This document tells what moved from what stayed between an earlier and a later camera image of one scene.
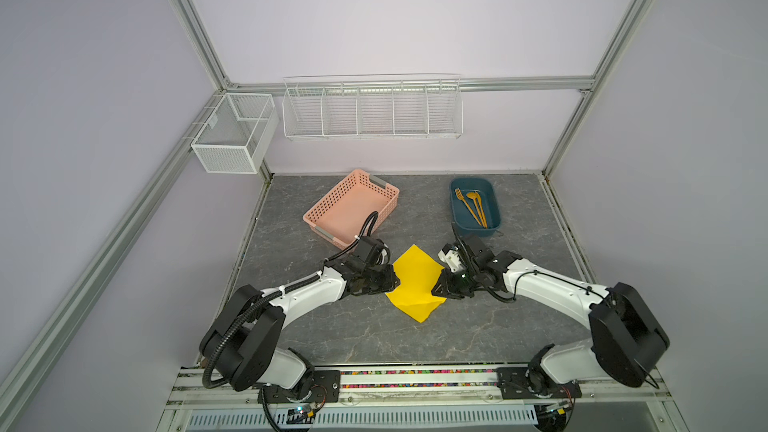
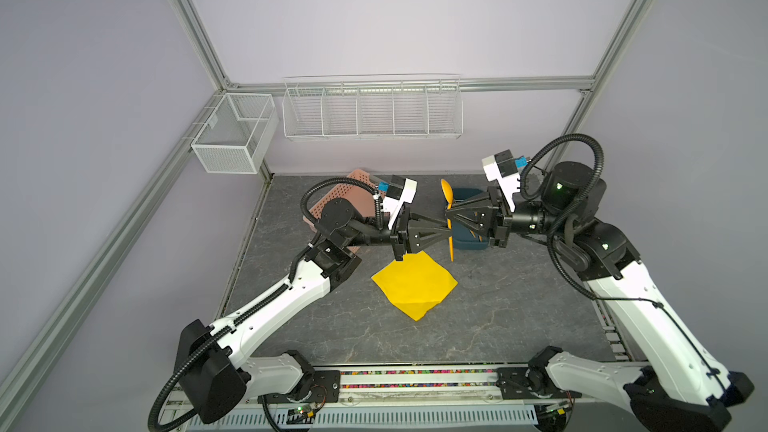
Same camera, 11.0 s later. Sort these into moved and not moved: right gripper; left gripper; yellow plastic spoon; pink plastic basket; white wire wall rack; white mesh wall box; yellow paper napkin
Moved: right gripper; left gripper; yellow plastic spoon
Not moved: yellow paper napkin; white mesh wall box; pink plastic basket; white wire wall rack
